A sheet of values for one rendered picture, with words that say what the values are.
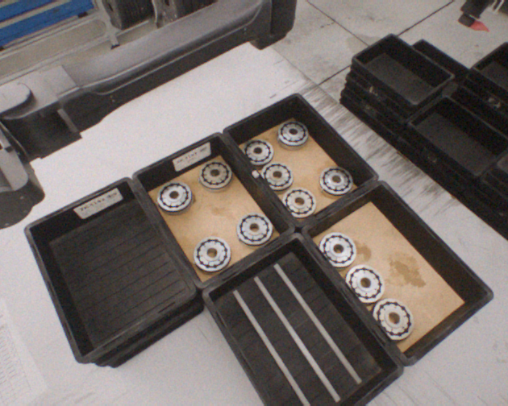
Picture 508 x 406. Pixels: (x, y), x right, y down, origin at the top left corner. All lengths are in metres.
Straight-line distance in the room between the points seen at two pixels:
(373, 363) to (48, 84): 0.89
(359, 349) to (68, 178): 1.09
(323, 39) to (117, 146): 2.00
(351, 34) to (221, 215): 2.30
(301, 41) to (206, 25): 2.46
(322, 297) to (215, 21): 0.73
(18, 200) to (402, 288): 0.92
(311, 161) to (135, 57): 0.79
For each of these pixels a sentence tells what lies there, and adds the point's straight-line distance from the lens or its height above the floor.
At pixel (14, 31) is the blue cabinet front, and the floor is 0.36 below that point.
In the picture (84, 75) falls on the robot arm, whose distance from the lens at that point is 0.48.
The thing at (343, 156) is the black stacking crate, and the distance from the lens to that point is 1.14.
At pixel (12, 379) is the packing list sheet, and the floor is 0.70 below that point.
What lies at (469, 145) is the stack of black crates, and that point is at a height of 0.38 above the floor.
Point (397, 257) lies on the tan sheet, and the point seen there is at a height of 0.83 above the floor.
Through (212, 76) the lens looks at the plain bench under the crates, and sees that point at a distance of 1.61.
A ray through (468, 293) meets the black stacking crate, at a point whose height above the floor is 0.87.
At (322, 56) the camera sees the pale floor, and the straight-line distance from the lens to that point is 2.86.
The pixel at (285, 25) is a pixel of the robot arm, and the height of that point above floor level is 1.43.
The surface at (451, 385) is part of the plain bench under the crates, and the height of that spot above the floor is 0.70.
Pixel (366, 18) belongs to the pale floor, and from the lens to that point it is 3.30.
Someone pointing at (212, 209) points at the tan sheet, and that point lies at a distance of 1.07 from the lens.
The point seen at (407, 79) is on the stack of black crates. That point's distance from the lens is 2.08.
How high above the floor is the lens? 1.78
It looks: 63 degrees down
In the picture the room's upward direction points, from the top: 2 degrees clockwise
